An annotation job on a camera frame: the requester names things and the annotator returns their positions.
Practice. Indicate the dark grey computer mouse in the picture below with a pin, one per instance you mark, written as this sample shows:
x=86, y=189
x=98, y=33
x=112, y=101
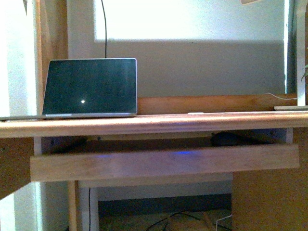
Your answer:
x=224, y=139

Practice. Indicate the grey open laptop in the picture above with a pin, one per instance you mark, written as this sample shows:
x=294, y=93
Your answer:
x=88, y=88

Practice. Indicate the wooden pull-out keyboard tray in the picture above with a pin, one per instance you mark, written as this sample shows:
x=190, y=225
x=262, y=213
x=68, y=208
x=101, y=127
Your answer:
x=136, y=160

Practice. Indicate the wooden desk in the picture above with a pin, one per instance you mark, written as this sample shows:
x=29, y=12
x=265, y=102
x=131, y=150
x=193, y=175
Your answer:
x=273, y=199

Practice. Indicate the green plant leaf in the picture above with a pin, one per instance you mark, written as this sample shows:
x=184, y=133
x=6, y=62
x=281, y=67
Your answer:
x=305, y=73

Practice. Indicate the white lamp stand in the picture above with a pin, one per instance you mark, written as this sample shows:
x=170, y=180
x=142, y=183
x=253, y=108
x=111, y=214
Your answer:
x=300, y=17

